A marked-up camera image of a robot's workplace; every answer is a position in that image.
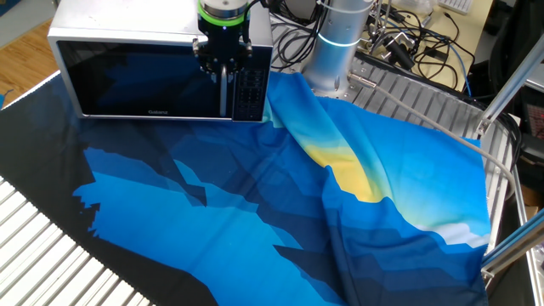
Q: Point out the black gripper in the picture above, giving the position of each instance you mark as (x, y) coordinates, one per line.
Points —
(223, 40)

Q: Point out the black glass microwave door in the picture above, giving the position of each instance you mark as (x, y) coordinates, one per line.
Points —
(127, 81)

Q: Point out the silver Galanz microwave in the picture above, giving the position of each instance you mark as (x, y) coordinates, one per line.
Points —
(127, 21)

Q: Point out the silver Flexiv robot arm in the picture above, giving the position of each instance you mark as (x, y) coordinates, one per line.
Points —
(336, 51)

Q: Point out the blue mountain print cloth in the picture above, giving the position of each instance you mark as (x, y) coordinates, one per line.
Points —
(212, 212)

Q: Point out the white computer keyboard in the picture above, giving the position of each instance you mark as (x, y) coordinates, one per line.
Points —
(457, 5)

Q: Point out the slanted aluminium profile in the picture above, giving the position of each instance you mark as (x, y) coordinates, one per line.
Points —
(510, 81)

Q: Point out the blue edged aluminium profile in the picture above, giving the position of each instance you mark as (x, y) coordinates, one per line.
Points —
(514, 246)

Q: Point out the black camera device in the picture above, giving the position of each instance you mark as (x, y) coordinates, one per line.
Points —
(399, 53)

